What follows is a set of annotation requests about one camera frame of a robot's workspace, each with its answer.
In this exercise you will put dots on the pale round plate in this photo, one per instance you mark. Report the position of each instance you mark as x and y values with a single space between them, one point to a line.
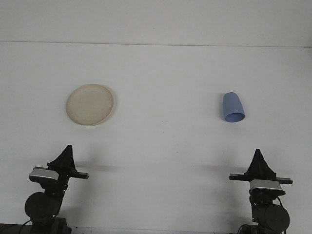
90 104

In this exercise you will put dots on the pale blue cup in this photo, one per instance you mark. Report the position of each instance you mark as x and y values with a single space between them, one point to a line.
232 106

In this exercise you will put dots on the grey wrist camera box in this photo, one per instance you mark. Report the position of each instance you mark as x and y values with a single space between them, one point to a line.
44 174
267 186

